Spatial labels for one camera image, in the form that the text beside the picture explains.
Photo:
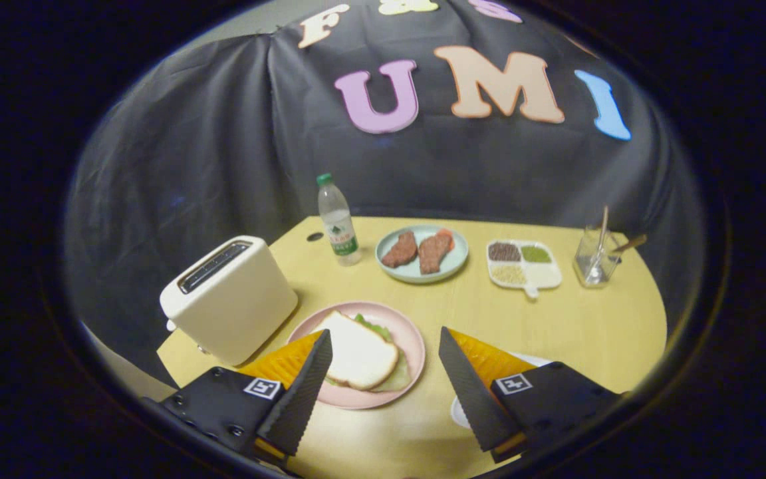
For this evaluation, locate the clear plastic water bottle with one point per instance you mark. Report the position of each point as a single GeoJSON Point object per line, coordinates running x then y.
{"type": "Point", "coordinates": [338, 226]}

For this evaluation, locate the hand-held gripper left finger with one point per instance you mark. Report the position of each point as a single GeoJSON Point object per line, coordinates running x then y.
{"type": "Point", "coordinates": [300, 392]}

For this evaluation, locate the cream white toaster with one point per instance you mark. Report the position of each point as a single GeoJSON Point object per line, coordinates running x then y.
{"type": "Point", "coordinates": [237, 306]}

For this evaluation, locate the light blue plate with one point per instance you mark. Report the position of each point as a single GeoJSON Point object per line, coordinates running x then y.
{"type": "Point", "coordinates": [416, 275]}

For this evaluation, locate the orange carrot slice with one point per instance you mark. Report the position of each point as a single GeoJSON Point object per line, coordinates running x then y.
{"type": "Point", "coordinates": [449, 238]}

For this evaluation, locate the small white plate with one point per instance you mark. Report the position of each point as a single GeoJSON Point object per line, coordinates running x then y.
{"type": "Point", "coordinates": [459, 412]}

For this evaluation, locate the wooden stick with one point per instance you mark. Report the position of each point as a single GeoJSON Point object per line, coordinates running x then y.
{"type": "Point", "coordinates": [602, 229]}
{"type": "Point", "coordinates": [632, 243]}

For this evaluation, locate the white divided grain dish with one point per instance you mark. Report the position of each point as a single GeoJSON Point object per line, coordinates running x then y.
{"type": "Point", "coordinates": [546, 274]}

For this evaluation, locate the brown meat patty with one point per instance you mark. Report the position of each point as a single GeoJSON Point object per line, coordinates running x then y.
{"type": "Point", "coordinates": [399, 251]}
{"type": "Point", "coordinates": [433, 253]}

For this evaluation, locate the black backdrop cloth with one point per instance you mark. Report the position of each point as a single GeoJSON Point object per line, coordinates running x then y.
{"type": "Point", "coordinates": [223, 146]}

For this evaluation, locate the pink plate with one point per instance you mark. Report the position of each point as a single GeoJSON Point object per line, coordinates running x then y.
{"type": "Point", "coordinates": [409, 332]}

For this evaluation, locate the clear glass cup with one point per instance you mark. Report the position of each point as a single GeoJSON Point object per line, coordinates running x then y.
{"type": "Point", "coordinates": [596, 269]}

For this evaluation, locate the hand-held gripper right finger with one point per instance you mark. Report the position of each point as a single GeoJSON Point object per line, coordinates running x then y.
{"type": "Point", "coordinates": [473, 399]}

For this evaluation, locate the white toast bread slice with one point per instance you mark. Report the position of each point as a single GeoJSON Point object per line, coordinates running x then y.
{"type": "Point", "coordinates": [356, 352]}

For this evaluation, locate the green lettuce leaf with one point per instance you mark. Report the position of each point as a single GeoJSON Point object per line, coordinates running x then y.
{"type": "Point", "coordinates": [376, 328]}

